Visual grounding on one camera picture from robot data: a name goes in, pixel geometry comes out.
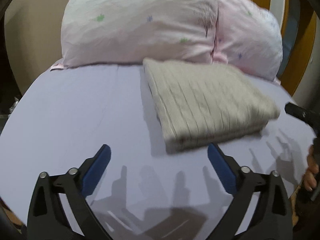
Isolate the person's right hand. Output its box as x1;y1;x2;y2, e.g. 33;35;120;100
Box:
303;145;319;191

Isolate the orange wooden headboard frame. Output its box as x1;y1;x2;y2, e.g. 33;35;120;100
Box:
252;0;319;95

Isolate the pink floral pillow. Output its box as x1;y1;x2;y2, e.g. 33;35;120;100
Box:
52;0;283;81

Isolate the beige knitted sweater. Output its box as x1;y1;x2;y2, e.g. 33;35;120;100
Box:
143;58;280;152

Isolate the lavender bed sheet mattress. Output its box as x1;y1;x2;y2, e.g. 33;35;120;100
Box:
1;65;315;239

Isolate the clutter beside bed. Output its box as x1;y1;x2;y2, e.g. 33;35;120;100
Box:
1;95;21;119

